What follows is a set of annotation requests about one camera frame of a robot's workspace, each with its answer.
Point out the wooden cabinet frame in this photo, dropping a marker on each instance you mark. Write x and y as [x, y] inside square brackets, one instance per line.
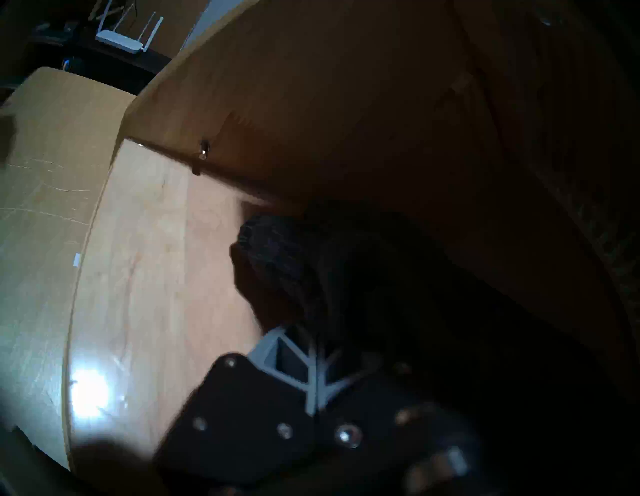
[350, 75]

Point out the dark grey knit pants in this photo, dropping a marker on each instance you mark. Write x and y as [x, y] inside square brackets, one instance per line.
[400, 280]

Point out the black computer with lights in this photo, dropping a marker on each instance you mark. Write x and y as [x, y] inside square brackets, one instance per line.
[100, 65]

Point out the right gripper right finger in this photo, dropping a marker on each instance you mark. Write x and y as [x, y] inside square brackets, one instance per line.
[380, 440]

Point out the white router with antennas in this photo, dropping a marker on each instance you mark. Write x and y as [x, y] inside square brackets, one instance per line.
[122, 41]

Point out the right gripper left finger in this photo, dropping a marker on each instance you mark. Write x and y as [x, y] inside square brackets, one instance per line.
[250, 425]

